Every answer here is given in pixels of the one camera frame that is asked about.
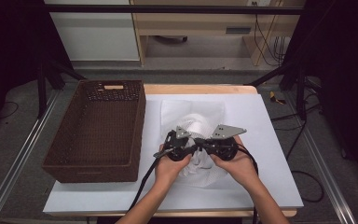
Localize person's left hand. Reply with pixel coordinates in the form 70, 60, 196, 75
153, 144, 194, 191

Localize person's right hand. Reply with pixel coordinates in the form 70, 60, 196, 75
210, 135, 259, 190

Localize yellow and black tool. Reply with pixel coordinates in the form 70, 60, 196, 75
268, 91, 287, 105

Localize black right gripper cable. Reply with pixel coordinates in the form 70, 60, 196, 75
236, 143, 260, 224

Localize brown wicker basket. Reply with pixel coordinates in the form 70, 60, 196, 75
41, 79, 147, 184

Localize black metal stand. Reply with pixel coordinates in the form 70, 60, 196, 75
247, 61, 310, 121
36, 58, 87, 119

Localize black curtain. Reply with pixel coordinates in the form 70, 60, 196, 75
281, 0, 358, 181
0, 0, 76, 138

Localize white board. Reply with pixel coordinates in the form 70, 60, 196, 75
43, 93, 305, 217

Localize black hanging cables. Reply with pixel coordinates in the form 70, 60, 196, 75
253, 2, 286, 67

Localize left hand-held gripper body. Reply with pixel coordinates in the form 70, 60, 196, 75
162, 125, 198, 162

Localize white cabinet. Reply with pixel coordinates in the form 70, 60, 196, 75
44, 0, 141, 62

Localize wooden table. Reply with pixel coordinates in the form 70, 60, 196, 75
48, 83, 298, 218

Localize thin black floor cable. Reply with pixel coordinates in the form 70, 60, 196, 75
0, 100, 21, 121

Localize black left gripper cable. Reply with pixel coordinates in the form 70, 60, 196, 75
126, 147, 175, 213

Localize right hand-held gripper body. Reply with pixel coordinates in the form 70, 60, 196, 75
204, 123, 248, 162

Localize white mesh laundry bag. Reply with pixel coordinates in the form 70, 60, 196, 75
159, 98, 231, 189

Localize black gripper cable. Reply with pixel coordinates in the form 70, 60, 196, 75
236, 143, 260, 224
126, 147, 175, 213

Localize white garment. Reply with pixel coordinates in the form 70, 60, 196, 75
180, 145, 219, 179

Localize aluminium rail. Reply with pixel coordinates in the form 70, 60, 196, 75
0, 89, 61, 224
282, 92, 358, 224

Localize black horizontal bar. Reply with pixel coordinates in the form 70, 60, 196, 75
42, 4, 305, 16

